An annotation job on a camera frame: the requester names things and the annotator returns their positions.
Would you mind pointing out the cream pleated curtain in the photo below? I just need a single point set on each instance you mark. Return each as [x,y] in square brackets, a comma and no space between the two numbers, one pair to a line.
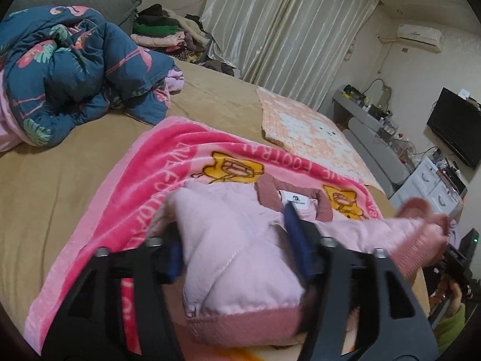
[282,26]

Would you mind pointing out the white air conditioner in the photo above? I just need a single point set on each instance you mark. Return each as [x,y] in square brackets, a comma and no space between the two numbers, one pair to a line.
[419,35]

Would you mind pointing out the person's right forearm green sleeve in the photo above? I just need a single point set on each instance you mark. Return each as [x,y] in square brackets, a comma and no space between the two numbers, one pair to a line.
[451,327]

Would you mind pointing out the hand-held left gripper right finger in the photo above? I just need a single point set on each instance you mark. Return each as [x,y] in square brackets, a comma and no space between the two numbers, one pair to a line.
[298,244]

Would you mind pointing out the grey padded bench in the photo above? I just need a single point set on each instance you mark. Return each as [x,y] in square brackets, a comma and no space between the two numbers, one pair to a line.
[375,154]

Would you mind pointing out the bed with tan sheet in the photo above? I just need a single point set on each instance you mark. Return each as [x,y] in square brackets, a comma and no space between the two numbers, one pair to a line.
[210,97]

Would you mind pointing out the grey desk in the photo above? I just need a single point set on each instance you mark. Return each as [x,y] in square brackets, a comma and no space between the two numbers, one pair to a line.
[340,101]

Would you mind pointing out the pink quilted jacket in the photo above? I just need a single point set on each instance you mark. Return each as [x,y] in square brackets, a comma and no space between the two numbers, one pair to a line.
[233,240]

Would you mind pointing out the white drawer cabinet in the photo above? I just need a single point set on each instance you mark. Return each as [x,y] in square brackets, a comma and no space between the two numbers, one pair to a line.
[417,184]

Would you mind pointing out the black television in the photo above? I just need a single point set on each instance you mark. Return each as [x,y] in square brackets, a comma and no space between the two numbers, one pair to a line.
[454,124]

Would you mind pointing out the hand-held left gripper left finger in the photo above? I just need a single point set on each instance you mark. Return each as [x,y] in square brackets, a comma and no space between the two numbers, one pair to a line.
[173,263]

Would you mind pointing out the blue floral quilt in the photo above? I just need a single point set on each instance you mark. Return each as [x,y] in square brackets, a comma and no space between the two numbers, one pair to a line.
[56,75]

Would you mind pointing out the clutter of small desk items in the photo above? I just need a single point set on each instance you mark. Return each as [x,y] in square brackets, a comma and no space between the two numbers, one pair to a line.
[353,92]

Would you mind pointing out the black device with green light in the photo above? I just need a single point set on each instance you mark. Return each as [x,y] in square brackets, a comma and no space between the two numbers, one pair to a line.
[473,246]

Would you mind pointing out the lilac cloth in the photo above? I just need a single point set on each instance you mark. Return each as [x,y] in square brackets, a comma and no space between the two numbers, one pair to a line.
[453,229]

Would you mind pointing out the pink printed blanket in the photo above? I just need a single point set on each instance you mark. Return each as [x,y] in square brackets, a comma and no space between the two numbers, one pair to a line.
[150,165]

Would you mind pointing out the black set-top box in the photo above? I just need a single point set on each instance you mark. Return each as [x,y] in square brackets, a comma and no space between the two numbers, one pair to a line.
[453,175]

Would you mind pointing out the pile of folded clothes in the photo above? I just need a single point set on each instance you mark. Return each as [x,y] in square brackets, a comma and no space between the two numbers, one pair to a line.
[158,30]

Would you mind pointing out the person's right hand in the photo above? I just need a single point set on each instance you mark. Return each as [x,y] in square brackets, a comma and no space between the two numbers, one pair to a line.
[454,293]

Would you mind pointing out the desk mirror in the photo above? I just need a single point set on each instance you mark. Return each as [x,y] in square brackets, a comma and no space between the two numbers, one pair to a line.
[387,97]

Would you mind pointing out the small white box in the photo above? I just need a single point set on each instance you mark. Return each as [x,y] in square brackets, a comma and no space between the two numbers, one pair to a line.
[464,94]

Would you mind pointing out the peach patterned mat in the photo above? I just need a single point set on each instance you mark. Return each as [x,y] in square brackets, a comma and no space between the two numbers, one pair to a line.
[300,120]

